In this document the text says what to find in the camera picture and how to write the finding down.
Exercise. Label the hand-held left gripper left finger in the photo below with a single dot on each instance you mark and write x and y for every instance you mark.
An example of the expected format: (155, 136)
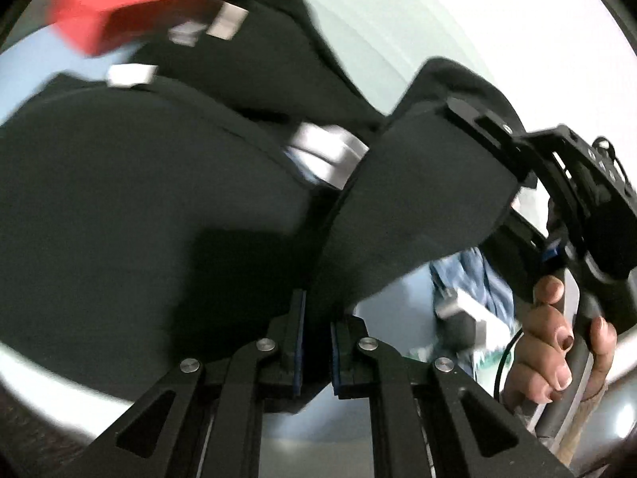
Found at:
(298, 343)

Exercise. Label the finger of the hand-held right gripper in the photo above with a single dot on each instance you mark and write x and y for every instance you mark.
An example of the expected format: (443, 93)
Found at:
(490, 127)

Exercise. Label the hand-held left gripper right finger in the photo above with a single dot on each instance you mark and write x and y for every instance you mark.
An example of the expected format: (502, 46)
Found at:
(338, 353)

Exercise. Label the black garment with white tags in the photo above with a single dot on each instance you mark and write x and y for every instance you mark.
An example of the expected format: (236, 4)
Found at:
(149, 219)

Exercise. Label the person's right hand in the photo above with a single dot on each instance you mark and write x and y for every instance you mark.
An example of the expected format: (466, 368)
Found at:
(542, 348)

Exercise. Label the small grey white box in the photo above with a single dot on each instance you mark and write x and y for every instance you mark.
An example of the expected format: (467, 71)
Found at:
(463, 318)

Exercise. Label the blue denim jeans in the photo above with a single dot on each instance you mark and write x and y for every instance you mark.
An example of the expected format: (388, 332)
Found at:
(477, 284)

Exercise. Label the red cloth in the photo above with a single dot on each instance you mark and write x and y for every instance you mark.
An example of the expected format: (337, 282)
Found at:
(109, 15)

